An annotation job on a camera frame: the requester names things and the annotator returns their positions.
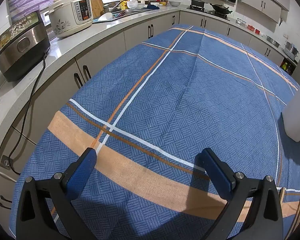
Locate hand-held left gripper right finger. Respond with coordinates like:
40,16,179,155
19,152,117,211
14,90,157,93
194,148,284,240

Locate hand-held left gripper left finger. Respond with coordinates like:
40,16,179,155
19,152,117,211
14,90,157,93
16,147,98,240

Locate white utensil holder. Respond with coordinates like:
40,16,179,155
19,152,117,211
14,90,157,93
282,79,300,152

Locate blue plaid tablecloth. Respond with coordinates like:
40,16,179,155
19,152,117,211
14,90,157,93
9,24,300,240

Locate group of oil bottles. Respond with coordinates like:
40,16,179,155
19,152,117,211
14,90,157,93
280,62,293,74

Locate black and silver rice cooker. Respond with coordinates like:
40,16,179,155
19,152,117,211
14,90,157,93
0,10,51,82

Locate steel steamer pot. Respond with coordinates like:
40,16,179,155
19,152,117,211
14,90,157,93
282,41,299,60

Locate steel basin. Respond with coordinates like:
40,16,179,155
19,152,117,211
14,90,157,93
266,35,282,48

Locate red food containers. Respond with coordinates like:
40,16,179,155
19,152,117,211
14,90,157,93
247,24,261,35

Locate grey base cabinets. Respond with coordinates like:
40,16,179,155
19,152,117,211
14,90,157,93
0,10,294,230

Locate blue dish tray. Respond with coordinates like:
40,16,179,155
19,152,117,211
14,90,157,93
92,12,123,24

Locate white electric pressure cooker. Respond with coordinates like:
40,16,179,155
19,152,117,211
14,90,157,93
44,0,94,39

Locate black gas stove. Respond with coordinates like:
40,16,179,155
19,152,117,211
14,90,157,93
186,5,232,19

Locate black wok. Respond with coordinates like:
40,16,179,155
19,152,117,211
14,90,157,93
210,3,233,15

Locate wooden cutting board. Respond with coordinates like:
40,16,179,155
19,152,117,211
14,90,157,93
90,0,104,18

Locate steel kitchen sink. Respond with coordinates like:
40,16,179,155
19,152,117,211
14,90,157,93
115,7,153,15

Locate black cooking pot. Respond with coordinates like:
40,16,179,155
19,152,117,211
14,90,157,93
188,0,206,8

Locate steel faucet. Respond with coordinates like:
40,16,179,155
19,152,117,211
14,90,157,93
107,0,127,13

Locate white cable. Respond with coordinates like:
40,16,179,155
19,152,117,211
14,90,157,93
0,164,17,182

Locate black power cable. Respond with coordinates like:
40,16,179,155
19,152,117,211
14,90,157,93
8,51,48,175

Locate grey wall cabinets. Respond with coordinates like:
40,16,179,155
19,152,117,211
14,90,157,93
240,0,290,23

